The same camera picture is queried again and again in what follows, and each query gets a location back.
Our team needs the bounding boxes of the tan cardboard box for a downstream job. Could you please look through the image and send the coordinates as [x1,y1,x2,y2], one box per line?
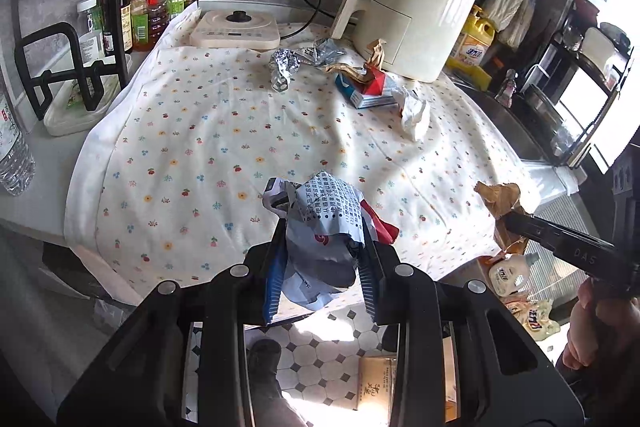
[357,354,458,423]

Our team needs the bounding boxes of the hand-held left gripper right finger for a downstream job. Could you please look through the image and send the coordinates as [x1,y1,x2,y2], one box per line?
[357,229,586,427]

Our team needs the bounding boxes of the yellow detergent bottle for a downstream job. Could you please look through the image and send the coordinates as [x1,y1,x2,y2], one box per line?
[446,5,497,90]

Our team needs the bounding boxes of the light blue cardboard box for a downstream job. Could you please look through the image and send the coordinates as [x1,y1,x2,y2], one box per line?
[334,72,401,110]

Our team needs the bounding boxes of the white plastic tray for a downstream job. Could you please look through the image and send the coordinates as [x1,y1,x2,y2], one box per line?
[44,52,133,136]

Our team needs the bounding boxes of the grey printed packet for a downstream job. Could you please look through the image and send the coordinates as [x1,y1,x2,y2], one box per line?
[262,169,401,313]

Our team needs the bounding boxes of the clear plastic water bottle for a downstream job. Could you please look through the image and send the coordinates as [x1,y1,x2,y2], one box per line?
[0,92,37,196]

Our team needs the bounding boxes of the red crumpled packet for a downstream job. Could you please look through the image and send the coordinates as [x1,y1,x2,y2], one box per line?
[361,63,389,96]

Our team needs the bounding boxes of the dark kitchen sink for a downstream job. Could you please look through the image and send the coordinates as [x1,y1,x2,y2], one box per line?
[452,72,557,164]

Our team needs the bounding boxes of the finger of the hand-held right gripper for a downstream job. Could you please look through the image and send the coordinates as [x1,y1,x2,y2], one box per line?
[502,212,562,254]

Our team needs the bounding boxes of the metal dish rack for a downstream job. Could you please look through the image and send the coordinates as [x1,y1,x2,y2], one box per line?
[520,0,637,168]

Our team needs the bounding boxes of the crumpled brown paper bag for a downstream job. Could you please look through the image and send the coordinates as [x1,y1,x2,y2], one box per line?
[325,39,392,80]

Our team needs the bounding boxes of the hanging plastic bags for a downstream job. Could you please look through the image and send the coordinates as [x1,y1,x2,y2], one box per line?
[482,0,539,50]

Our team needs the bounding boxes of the brown paper scrap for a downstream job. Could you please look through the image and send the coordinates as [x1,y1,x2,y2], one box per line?
[474,181,533,258]

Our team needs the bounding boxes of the person's right hand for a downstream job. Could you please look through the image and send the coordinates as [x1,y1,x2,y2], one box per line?
[562,279,640,373]

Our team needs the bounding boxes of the white-lidded jar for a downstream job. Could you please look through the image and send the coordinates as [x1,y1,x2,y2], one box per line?
[76,0,109,64]

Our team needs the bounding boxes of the floral white tablecloth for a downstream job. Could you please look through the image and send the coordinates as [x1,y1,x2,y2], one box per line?
[65,4,541,303]

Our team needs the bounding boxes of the person's dark shoe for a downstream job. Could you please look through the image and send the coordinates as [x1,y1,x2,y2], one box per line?
[247,339,311,427]

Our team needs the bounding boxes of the silver wrapper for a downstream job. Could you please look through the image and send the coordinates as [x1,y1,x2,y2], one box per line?
[295,38,348,66]

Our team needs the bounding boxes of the white kitchen scale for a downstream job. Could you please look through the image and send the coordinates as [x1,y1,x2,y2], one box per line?
[189,9,282,48]

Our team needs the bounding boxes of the small pink-labelled bottle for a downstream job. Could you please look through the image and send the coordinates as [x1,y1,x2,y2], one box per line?
[495,69,519,108]

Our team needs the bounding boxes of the crumpled white tissue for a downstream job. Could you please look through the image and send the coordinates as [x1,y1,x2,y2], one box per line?
[397,89,431,142]

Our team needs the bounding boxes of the cream air fryer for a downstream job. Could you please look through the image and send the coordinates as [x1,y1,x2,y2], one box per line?
[330,0,478,84]

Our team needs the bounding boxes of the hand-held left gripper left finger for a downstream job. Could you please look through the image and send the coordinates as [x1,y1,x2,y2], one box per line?
[57,207,292,427]

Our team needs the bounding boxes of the crumpled aluminium foil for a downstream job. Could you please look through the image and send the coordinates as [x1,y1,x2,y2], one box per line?
[269,48,302,92]

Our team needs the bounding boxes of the orange refill pouch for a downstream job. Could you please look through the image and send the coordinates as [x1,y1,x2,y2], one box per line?
[504,297,562,344]

